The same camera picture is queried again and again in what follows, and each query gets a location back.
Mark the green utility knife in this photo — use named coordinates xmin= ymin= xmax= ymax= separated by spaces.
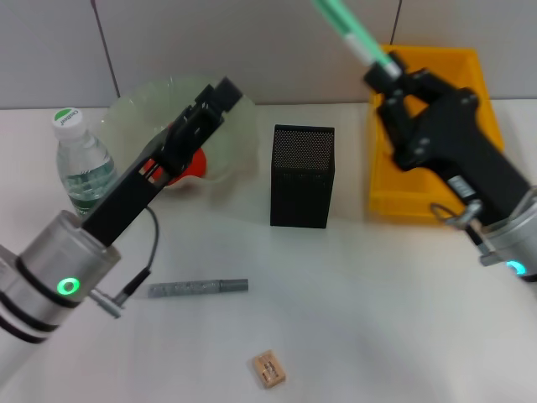
xmin=310 ymin=0 xmax=403 ymax=79

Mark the green glass fruit plate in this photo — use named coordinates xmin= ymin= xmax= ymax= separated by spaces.
xmin=100 ymin=76 xmax=259 ymax=198

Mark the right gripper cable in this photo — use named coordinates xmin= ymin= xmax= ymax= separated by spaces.
xmin=430 ymin=201 xmax=498 ymax=268

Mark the grey marker pen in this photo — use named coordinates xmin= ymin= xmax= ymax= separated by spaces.
xmin=147 ymin=277 xmax=250 ymax=300

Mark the red-orange fruit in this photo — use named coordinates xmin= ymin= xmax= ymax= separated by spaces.
xmin=142 ymin=146 xmax=210 ymax=191

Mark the yellow plastic bin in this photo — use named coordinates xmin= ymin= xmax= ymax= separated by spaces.
xmin=368 ymin=44 xmax=504 ymax=222

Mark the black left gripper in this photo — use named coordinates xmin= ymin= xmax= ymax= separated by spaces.
xmin=81 ymin=84 xmax=217 ymax=248

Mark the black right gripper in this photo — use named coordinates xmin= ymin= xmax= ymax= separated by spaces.
xmin=362 ymin=51 xmax=531 ymax=227

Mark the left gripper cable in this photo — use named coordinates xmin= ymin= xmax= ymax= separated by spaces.
xmin=90 ymin=207 xmax=162 ymax=321

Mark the clear plastic water bottle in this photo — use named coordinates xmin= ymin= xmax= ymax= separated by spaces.
xmin=50 ymin=107 xmax=119 ymax=222

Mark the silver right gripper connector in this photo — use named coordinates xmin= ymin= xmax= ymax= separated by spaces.
xmin=444 ymin=200 xmax=483 ymax=230

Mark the black mesh pen holder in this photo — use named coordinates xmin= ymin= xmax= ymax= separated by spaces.
xmin=269 ymin=123 xmax=338 ymax=230

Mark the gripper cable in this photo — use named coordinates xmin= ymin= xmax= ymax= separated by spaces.
xmin=90 ymin=207 xmax=162 ymax=321
xmin=430 ymin=201 xmax=498 ymax=268

